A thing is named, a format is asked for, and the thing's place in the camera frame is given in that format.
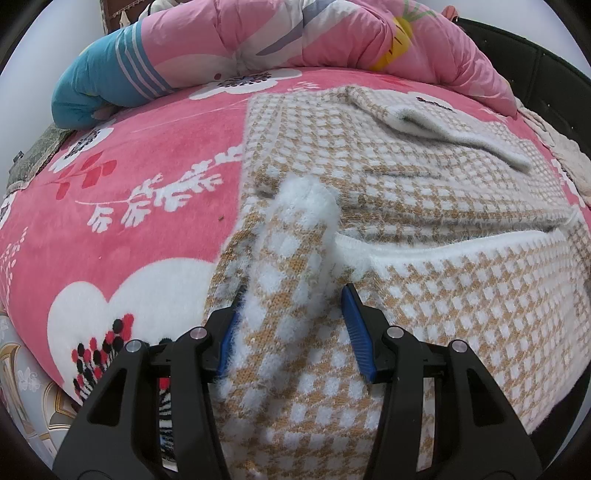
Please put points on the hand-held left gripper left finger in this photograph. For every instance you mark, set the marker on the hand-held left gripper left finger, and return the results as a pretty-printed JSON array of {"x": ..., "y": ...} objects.
[{"x": 226, "y": 341}]

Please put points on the salmon cloth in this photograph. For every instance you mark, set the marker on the salmon cloth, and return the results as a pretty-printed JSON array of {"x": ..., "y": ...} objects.
[{"x": 451, "y": 13}]

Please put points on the cream knitted cloth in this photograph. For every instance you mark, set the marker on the cream knitted cloth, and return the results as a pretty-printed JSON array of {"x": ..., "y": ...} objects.
[{"x": 572, "y": 157}]

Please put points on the green patterned cloth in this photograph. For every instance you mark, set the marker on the green patterned cloth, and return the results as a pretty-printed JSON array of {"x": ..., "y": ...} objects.
[{"x": 37, "y": 157}]

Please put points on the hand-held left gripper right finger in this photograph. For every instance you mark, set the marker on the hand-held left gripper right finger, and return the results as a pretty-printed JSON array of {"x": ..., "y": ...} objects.
[{"x": 360, "y": 337}]

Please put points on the grey patterned bed sheet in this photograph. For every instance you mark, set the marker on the grey patterned bed sheet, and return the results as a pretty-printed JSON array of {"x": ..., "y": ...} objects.
[{"x": 27, "y": 383}]

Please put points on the black padded headboard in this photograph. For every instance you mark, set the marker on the black padded headboard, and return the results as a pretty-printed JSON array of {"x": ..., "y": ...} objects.
[{"x": 554, "y": 78}]

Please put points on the pink floral blanket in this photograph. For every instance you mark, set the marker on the pink floral blanket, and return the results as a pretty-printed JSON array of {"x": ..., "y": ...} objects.
[{"x": 138, "y": 161}]

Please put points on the beige houndstooth coat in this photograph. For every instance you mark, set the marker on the beige houndstooth coat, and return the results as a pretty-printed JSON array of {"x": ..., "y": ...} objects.
[{"x": 415, "y": 300}]

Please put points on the brown wall hanging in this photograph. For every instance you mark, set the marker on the brown wall hanging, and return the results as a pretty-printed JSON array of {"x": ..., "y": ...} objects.
[{"x": 122, "y": 14}]

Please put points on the pink and blue quilt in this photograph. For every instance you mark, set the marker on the pink and blue quilt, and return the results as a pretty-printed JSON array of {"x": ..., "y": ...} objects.
[{"x": 277, "y": 37}]

